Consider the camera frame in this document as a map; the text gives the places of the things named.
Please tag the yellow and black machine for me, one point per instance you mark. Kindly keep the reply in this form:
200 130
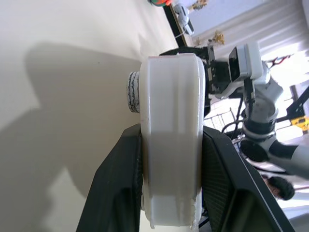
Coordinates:
301 123

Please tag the orange green toy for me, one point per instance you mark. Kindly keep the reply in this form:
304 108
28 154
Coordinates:
159 2

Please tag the white and grey device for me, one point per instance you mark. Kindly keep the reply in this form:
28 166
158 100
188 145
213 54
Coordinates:
184 17

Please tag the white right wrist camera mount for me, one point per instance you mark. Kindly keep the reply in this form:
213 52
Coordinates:
248 60

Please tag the yellow dried flower bunch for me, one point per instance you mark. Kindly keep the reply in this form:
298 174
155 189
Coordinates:
218 37

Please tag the white plastic bottle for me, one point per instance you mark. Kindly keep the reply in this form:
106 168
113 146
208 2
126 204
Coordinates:
172 135

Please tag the person's dark-haired head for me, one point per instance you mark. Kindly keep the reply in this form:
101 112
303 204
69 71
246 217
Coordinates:
282 188

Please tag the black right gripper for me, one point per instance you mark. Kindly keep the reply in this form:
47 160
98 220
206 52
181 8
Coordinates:
218 75

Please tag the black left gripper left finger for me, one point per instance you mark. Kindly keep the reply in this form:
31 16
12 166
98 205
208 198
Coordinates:
113 174

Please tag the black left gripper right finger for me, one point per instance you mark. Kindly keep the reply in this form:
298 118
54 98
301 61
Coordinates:
231 183

